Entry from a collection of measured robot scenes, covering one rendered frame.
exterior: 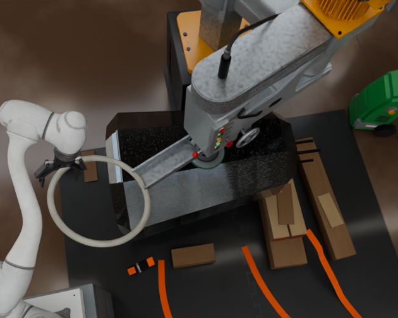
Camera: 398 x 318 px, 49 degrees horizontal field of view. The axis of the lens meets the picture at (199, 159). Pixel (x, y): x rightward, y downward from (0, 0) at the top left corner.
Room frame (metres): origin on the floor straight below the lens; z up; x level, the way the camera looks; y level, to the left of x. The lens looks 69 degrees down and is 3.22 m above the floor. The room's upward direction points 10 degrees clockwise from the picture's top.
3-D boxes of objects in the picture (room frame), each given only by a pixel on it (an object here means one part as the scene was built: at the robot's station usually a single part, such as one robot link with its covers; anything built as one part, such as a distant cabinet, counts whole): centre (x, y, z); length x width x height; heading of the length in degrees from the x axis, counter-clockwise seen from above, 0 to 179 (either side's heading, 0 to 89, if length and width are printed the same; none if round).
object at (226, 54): (0.98, -0.03, 1.78); 0.04 x 0.04 x 0.17
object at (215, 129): (0.85, -0.06, 1.37); 0.08 x 0.03 x 0.28; 136
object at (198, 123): (1.03, -0.09, 1.32); 0.36 x 0.22 x 0.45; 136
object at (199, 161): (0.98, -0.03, 0.87); 0.21 x 0.21 x 0.01
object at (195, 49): (1.85, 0.02, 0.76); 0.49 x 0.49 x 0.05; 21
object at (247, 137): (0.98, -0.20, 1.20); 0.15 x 0.10 x 0.15; 136
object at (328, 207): (0.99, -1.03, 0.13); 0.25 x 0.10 x 0.01; 29
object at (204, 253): (0.49, -0.09, 0.07); 0.30 x 0.12 x 0.12; 109
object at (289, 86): (1.25, -0.32, 1.30); 0.74 x 0.23 x 0.49; 136
